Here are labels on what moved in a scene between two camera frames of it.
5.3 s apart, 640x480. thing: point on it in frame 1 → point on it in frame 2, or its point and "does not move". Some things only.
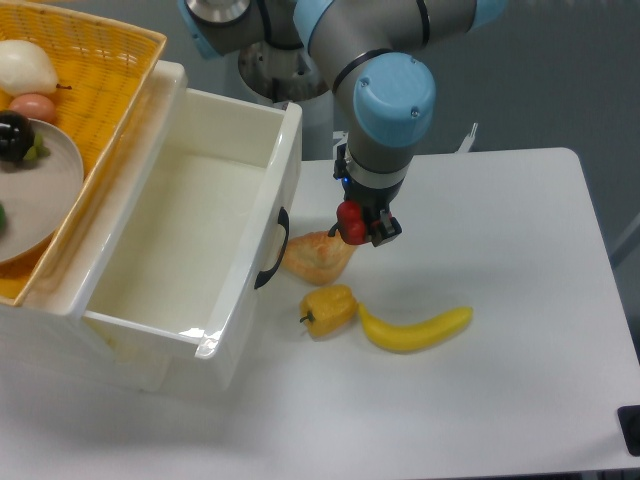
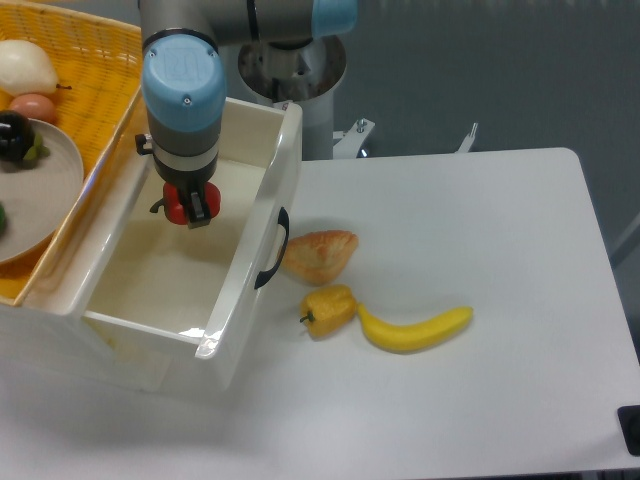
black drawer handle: x=284 y=221 does not move
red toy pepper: x=350 y=223 → x=175 y=209
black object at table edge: x=629 y=419 does not move
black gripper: x=371 y=199 → x=189 y=172
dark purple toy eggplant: x=18 y=141 does not move
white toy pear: x=26 y=69 does not move
